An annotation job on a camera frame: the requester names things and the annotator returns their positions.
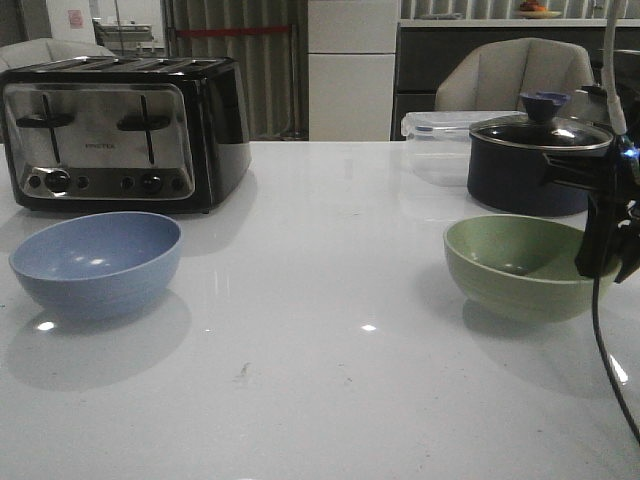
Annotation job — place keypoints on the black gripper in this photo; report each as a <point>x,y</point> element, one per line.
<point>611,182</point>

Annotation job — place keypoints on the green bowl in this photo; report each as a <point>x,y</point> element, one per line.
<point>519,267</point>

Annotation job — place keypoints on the blue bowl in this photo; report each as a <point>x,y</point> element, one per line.
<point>99,266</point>

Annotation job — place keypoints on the dark blue saucepan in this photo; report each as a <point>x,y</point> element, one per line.
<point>510,179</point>

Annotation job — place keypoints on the glass pot lid blue knob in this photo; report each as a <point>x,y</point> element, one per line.
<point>540,127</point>

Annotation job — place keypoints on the clear plastic food container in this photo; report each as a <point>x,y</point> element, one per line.
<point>438,145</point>

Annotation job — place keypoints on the beige padded chair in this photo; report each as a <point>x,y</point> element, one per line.
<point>492,76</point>

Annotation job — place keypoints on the fruit plate on counter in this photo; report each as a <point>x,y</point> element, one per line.
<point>535,10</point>

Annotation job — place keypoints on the dark kitchen counter cabinet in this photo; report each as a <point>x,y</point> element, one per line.
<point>428,51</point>

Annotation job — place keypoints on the white refrigerator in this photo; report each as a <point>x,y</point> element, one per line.
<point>351,62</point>

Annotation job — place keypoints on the black and steel toaster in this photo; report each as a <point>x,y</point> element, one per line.
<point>90,134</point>

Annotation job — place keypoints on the white armchair at left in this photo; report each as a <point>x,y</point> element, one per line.
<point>47,50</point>

